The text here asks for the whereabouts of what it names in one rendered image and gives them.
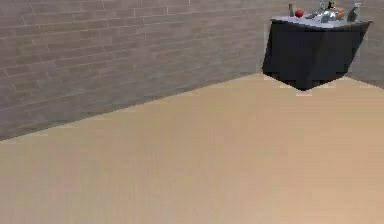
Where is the black cabinet with grey top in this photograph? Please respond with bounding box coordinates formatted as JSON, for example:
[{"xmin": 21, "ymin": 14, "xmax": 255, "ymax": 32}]
[{"xmin": 261, "ymin": 15, "xmax": 374, "ymax": 92}]

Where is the silver kettle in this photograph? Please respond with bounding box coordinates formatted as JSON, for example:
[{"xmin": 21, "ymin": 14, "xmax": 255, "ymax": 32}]
[{"xmin": 319, "ymin": 9, "xmax": 338, "ymax": 24}]

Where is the grey spray bottle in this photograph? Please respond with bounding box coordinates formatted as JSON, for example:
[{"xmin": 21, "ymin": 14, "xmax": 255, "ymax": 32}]
[{"xmin": 346, "ymin": 2, "xmax": 362, "ymax": 23}]

